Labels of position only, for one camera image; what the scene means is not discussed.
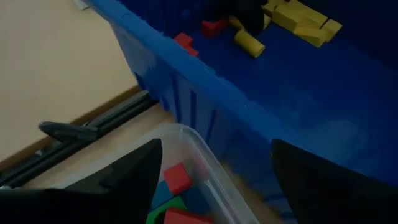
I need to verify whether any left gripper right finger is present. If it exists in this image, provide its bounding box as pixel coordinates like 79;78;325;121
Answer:
271;138;398;224

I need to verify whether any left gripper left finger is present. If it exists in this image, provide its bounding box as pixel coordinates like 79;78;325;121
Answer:
0;139;164;224

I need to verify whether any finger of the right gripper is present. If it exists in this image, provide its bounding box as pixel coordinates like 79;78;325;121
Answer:
229;0;269;35

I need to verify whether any large blue plastic bin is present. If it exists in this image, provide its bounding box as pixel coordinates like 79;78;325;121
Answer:
86;0;398;222

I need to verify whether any blue block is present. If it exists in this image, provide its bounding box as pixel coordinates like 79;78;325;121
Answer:
181;185;211;216
151;180;175;210

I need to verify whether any green arch block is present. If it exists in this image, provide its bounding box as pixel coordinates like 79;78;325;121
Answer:
145;195;188;224

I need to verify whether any long red block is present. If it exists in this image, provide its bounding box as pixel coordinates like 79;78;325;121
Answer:
163;207;215;224

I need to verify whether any clear plastic block container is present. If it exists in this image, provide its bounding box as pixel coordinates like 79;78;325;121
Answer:
102;123;259;224

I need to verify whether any red arch block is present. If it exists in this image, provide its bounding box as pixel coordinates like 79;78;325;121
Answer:
200;18;228;39

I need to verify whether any black table clamp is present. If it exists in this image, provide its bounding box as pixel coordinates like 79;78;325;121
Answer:
37;121;100;143

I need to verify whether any beige laminate desk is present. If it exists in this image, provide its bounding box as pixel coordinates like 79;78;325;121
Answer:
0;0;141;163

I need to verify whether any black aluminium rig frame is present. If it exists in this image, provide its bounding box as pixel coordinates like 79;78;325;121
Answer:
0;89;160;188

